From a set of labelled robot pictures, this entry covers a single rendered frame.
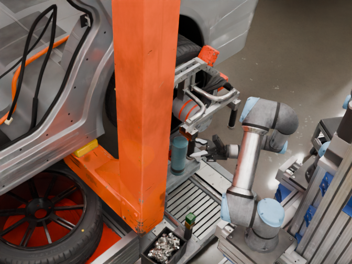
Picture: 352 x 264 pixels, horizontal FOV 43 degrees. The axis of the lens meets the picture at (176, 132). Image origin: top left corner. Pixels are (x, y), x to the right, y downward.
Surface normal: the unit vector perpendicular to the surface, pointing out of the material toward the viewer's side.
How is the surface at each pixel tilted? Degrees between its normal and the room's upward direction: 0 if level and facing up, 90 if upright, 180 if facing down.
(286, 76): 0
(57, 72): 6
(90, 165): 0
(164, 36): 90
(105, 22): 90
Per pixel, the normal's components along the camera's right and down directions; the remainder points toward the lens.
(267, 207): 0.19, -0.65
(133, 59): -0.71, 0.48
